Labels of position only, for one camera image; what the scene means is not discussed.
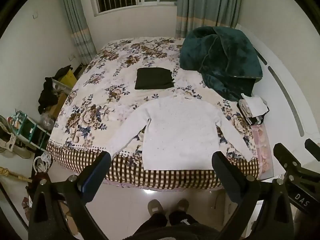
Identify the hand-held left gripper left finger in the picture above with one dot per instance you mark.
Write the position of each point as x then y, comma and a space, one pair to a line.
90, 180

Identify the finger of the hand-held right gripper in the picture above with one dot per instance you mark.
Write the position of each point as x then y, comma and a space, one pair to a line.
283, 153
313, 148

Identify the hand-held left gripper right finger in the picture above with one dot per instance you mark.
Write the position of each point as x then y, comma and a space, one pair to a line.
227, 178

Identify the white knit sweater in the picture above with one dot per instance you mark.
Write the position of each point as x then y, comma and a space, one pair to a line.
180, 135

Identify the pile of folded clothes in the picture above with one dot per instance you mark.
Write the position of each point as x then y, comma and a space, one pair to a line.
252, 107

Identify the black clothes heap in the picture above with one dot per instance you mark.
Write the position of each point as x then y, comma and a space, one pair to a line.
48, 92

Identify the pink floral cloth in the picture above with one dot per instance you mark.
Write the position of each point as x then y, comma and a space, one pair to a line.
262, 150

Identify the person's right slipper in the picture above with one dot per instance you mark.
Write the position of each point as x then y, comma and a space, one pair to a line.
182, 204

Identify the person's slipper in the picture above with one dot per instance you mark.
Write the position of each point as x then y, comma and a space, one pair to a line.
155, 207
182, 204

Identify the white headboard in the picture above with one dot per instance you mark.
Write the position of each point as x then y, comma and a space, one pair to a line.
300, 85

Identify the person's left slipper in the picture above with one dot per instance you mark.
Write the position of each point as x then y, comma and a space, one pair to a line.
155, 207

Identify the person's dark trouser legs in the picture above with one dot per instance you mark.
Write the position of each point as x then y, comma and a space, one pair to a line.
175, 227

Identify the clear plastic bag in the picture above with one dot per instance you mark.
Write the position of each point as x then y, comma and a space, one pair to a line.
47, 122

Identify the green shelf rack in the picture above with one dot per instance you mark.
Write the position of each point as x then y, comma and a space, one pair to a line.
27, 130

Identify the yellow box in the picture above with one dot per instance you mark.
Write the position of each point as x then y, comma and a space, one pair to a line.
68, 78

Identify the dark green plush blanket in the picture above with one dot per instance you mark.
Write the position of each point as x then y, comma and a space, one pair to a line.
225, 55

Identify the dark folded garment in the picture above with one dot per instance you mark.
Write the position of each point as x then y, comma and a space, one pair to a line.
153, 78

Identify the bed with floral sheet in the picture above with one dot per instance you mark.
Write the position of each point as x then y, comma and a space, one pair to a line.
112, 62

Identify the grey-blue curtain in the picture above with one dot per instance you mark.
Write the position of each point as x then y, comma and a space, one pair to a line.
75, 17
205, 5

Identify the wall socket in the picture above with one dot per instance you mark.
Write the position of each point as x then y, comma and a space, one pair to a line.
71, 57

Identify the wall switch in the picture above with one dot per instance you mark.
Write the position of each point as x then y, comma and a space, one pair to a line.
35, 16

